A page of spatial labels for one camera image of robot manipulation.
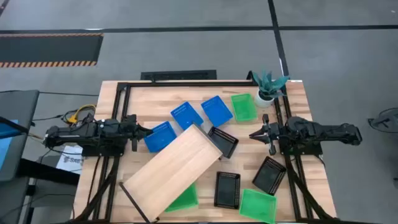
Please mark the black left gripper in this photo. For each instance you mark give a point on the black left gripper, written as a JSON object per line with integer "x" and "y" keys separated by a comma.
{"x": 130, "y": 129}

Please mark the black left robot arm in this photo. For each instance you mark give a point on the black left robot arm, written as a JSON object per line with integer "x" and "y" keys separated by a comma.
{"x": 77, "y": 133}

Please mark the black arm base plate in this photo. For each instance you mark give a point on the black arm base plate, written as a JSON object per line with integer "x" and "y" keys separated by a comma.
{"x": 93, "y": 152}
{"x": 306, "y": 151}

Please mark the white printed paper sheet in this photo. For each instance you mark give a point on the white printed paper sheet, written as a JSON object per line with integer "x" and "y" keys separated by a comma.
{"x": 70, "y": 160}

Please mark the black plastic basket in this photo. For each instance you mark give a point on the black plastic basket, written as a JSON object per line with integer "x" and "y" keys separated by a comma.
{"x": 224, "y": 143}
{"x": 227, "y": 190}
{"x": 269, "y": 175}

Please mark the white plant pot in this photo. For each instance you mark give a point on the white plant pot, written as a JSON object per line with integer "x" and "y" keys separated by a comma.
{"x": 261, "y": 102}

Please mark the green potted plant leaves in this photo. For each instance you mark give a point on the green potted plant leaves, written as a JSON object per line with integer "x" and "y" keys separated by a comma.
{"x": 270, "y": 83}

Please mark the black aluminium table frame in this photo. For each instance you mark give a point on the black aluminium table frame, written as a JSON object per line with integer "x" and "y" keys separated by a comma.
{"x": 186, "y": 84}

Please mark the green plastic basket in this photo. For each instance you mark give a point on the green plastic basket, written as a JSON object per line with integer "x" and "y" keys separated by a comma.
{"x": 186, "y": 200}
{"x": 258, "y": 206}
{"x": 244, "y": 107}

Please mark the blue plastic basket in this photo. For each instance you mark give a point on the blue plastic basket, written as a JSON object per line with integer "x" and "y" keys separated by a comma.
{"x": 186, "y": 115}
{"x": 160, "y": 137}
{"x": 216, "y": 111}

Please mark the black fan base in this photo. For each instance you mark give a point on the black fan base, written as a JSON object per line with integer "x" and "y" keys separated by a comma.
{"x": 387, "y": 119}

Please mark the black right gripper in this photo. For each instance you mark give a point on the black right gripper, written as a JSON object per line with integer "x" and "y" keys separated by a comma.
{"x": 271, "y": 133}

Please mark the black mat with hazard stripes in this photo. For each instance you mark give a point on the black mat with hazard stripes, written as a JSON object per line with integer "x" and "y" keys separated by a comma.
{"x": 49, "y": 48}

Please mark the wooden shelf with black legs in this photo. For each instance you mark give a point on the wooden shelf with black legs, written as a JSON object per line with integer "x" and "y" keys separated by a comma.
{"x": 171, "y": 171}

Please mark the dark grey desk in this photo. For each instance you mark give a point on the dark grey desk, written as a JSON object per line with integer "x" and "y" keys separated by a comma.
{"x": 17, "y": 105}

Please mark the black floor grille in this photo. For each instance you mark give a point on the black floor grille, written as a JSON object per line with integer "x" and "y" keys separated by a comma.
{"x": 178, "y": 75}

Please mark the blue screen panel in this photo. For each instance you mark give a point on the blue screen panel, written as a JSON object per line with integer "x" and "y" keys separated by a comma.
{"x": 4, "y": 146}

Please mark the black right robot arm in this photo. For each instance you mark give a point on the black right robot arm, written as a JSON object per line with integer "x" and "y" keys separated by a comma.
{"x": 320, "y": 132}

